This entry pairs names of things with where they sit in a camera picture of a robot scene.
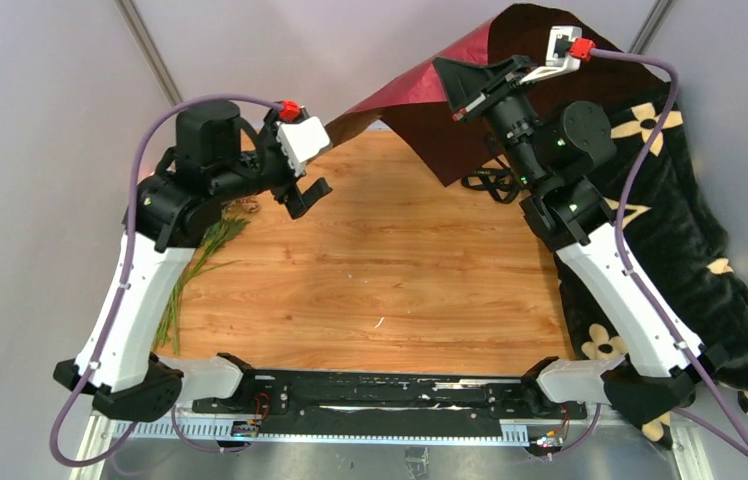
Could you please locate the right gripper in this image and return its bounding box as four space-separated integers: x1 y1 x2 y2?
432 55 545 188

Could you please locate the fake flower bunch with leaves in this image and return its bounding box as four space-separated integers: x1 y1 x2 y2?
152 196 261 355

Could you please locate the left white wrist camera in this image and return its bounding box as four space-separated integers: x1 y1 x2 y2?
277 116 332 178

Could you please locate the black blanket with cream flowers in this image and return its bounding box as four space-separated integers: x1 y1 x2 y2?
531 59 748 416

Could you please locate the aluminium rail frame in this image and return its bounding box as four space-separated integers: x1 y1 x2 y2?
69 410 713 480

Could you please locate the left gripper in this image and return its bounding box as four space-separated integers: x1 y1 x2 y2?
215 103 335 215

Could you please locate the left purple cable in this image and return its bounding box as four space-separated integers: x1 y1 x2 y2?
49 93 286 469

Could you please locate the black strap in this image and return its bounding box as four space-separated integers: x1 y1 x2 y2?
461 152 528 205

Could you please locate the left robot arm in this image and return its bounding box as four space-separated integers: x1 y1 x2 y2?
53 95 331 422

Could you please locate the dark red wrapping paper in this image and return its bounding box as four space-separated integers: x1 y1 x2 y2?
324 3 614 188

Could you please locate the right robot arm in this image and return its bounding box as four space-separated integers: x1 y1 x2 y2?
433 56 724 424

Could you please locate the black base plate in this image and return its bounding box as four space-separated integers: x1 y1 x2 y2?
192 369 587 422

